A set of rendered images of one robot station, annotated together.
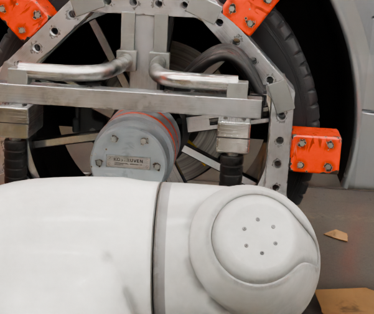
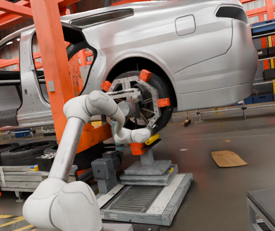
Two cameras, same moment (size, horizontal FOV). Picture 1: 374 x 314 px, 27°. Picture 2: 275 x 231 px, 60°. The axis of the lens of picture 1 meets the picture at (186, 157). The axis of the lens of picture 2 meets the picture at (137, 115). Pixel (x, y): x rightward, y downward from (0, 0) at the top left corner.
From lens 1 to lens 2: 1.03 m
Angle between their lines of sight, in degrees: 23
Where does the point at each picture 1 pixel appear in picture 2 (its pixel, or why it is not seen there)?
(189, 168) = (149, 114)
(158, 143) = (126, 104)
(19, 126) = not seen: hidden behind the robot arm
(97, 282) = (78, 105)
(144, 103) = (121, 96)
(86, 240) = (78, 101)
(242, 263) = (91, 98)
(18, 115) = not seen: hidden behind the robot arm
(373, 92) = (178, 89)
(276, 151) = (154, 103)
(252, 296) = (94, 103)
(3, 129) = not seen: hidden behind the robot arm
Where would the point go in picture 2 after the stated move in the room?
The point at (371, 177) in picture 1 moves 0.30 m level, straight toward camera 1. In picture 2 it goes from (182, 107) to (167, 113)
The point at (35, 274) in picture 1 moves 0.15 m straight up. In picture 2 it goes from (71, 106) to (67, 80)
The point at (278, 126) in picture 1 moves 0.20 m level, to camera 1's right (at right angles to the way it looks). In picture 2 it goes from (153, 98) to (176, 95)
